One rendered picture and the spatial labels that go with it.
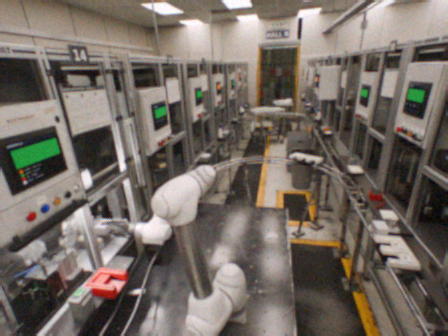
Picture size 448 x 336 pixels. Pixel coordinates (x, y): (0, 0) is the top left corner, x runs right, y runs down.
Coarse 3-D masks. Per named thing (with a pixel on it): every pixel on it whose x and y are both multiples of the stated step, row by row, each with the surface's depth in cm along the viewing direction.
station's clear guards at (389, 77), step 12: (372, 60) 250; (396, 60) 200; (384, 72) 219; (396, 72) 197; (384, 84) 217; (384, 96) 216; (384, 108) 217; (384, 120) 216; (360, 132) 275; (384, 132) 215; (360, 144) 273; (360, 156) 272
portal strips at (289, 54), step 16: (272, 48) 850; (288, 48) 840; (272, 64) 867; (288, 64) 858; (272, 80) 886; (288, 80) 876; (272, 96) 905; (288, 96) 895; (272, 112) 926; (288, 112) 915
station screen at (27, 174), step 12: (12, 144) 91; (24, 144) 95; (12, 156) 91; (60, 156) 111; (24, 168) 96; (36, 168) 100; (48, 168) 105; (60, 168) 111; (24, 180) 96; (36, 180) 100
